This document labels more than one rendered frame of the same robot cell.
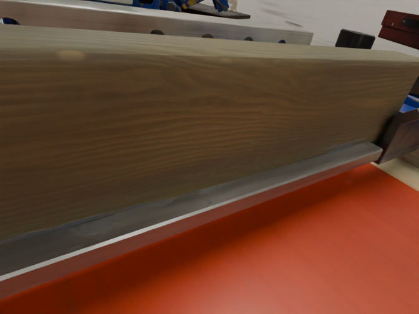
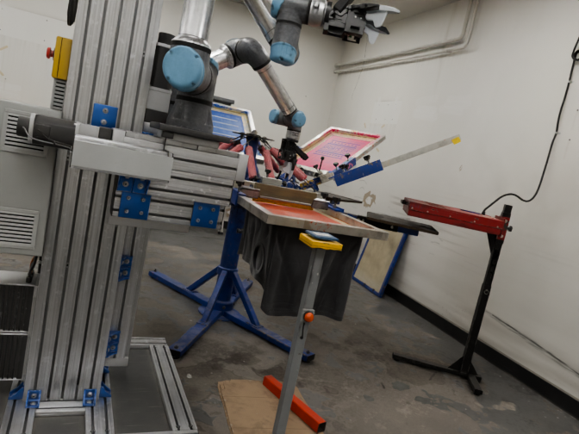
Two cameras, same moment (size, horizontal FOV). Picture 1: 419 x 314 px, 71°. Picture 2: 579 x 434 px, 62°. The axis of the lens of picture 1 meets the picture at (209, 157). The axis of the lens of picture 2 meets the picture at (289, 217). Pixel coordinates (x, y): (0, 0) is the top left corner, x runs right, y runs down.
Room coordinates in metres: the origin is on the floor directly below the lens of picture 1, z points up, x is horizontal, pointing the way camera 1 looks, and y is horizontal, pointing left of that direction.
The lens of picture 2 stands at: (-2.29, -0.89, 1.25)
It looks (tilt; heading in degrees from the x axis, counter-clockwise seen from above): 8 degrees down; 19
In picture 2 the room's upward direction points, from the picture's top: 12 degrees clockwise
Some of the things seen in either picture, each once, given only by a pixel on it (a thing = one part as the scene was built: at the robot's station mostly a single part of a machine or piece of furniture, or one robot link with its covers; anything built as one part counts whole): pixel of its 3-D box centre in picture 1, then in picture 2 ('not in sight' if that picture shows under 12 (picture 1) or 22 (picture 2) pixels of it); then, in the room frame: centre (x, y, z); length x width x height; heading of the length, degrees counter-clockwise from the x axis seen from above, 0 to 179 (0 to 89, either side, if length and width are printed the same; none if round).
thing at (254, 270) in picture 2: not in sight; (259, 244); (-0.19, -0.04, 0.79); 0.46 x 0.09 x 0.33; 41
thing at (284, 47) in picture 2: not in sight; (285, 44); (-0.96, -0.31, 1.56); 0.11 x 0.08 x 0.11; 18
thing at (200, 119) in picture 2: not in sight; (191, 114); (-0.93, -0.02, 1.31); 0.15 x 0.15 x 0.10
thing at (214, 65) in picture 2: not in sight; (197, 77); (-0.93, -0.02, 1.42); 0.13 x 0.12 x 0.14; 18
